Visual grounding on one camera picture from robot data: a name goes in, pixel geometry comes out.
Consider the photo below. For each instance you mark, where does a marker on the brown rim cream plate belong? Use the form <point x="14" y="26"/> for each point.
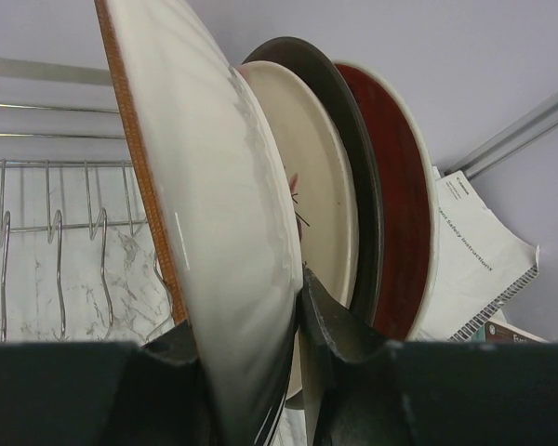
<point x="319" y="73"/>

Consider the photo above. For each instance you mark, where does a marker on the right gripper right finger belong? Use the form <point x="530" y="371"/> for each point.
<point x="361" y="388"/>

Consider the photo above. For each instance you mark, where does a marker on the brown rim petal plate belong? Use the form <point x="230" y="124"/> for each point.
<point x="215" y="192"/>

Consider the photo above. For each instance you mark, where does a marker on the wire dish rack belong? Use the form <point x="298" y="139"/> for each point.
<point x="77" y="260"/>

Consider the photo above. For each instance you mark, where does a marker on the pink cream branch plate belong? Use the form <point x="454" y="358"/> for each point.
<point x="318" y="173"/>

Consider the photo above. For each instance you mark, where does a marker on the red teal flower plate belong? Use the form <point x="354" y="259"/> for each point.
<point x="409" y="204"/>

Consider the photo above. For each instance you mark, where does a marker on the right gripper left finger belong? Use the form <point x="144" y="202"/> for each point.
<point x="105" y="393"/>

